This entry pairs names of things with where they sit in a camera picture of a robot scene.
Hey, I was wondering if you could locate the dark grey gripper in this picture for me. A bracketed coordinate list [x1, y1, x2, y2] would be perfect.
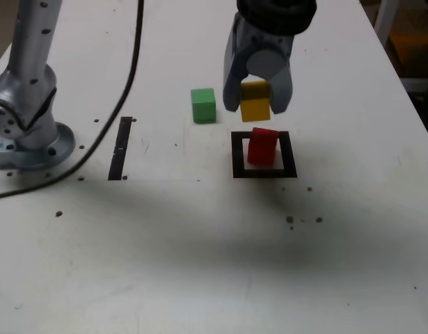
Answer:
[223, 13, 294, 115]

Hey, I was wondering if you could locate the yellow cube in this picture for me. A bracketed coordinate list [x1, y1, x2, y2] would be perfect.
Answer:
[240, 79, 272, 122]

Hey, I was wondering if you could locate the green cube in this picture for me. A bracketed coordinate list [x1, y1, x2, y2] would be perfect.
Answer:
[190, 88, 216, 125]

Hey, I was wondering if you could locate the red cube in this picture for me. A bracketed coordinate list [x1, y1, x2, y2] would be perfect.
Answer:
[247, 127, 280, 167]

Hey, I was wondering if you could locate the black tape square outline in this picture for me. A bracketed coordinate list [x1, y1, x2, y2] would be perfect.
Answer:
[230, 130, 298, 179]

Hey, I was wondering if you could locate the black tape strip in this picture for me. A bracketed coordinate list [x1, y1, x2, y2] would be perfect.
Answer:
[107, 116, 134, 181]

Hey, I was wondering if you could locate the black cable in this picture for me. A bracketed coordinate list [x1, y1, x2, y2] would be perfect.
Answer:
[0, 0, 145, 201]

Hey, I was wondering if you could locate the white furniture frame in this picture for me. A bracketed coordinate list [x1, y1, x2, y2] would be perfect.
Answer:
[372, 0, 428, 95]

